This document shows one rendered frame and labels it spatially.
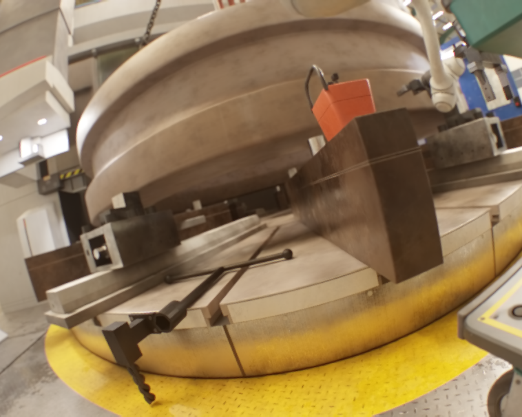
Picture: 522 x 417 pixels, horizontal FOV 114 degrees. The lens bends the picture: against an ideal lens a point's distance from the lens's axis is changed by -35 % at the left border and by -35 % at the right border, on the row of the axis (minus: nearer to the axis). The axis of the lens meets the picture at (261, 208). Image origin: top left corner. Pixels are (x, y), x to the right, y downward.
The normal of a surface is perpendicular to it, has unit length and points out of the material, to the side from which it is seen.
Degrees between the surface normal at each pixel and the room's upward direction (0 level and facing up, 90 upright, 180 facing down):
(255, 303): 90
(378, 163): 90
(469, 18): 90
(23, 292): 90
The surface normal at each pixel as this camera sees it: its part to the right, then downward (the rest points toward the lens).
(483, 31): -0.95, 0.28
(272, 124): -0.09, 0.05
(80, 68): 0.32, -0.07
